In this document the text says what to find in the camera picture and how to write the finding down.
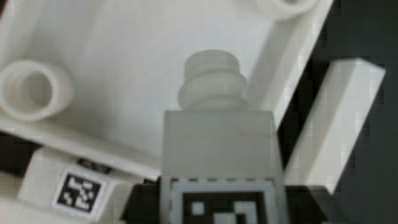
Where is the white right fence bar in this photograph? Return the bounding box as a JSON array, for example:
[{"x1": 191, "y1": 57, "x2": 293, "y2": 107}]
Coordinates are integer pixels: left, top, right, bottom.
[{"x1": 284, "y1": 58, "x2": 385, "y2": 193}]

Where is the white square tabletop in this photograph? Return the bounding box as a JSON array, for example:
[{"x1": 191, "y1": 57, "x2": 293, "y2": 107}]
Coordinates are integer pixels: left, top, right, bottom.
[{"x1": 0, "y1": 0, "x2": 334, "y2": 178}]

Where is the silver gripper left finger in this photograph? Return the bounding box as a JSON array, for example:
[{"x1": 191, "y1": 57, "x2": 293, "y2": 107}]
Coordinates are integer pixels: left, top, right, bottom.
[{"x1": 120, "y1": 182, "x2": 159, "y2": 224}]

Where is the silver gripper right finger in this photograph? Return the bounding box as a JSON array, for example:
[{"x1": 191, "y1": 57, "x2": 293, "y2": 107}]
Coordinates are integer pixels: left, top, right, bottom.
[{"x1": 286, "y1": 185, "x2": 350, "y2": 224}]

